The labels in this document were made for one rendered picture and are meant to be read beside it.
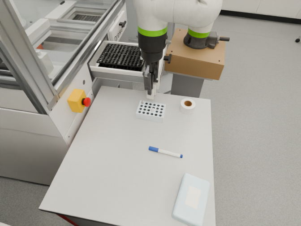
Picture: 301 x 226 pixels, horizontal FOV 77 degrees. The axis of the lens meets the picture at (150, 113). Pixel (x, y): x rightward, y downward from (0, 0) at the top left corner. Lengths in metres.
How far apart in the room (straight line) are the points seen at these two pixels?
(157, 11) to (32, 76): 0.40
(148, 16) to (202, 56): 0.58
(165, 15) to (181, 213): 0.57
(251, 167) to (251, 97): 0.85
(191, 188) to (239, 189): 1.01
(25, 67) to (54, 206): 0.45
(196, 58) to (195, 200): 0.70
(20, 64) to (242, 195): 1.54
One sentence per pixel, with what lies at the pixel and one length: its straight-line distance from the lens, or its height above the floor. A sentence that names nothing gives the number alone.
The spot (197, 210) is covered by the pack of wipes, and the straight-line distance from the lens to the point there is 0.67.
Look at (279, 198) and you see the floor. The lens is 1.78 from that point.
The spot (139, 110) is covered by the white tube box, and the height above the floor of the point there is 0.79.
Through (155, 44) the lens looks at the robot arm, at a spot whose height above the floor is 1.14.
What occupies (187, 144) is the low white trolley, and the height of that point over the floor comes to 0.76.
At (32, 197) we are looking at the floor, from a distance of 1.72.
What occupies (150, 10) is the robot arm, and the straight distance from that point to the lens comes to 0.56.
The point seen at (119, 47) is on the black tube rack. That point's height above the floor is 0.90.
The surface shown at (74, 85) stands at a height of 0.92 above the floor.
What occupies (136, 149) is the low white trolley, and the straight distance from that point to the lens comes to 0.79.
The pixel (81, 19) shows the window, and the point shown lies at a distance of 0.94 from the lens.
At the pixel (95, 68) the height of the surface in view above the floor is 0.89.
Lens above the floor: 1.44
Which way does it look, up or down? 50 degrees down
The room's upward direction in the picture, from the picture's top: 1 degrees clockwise
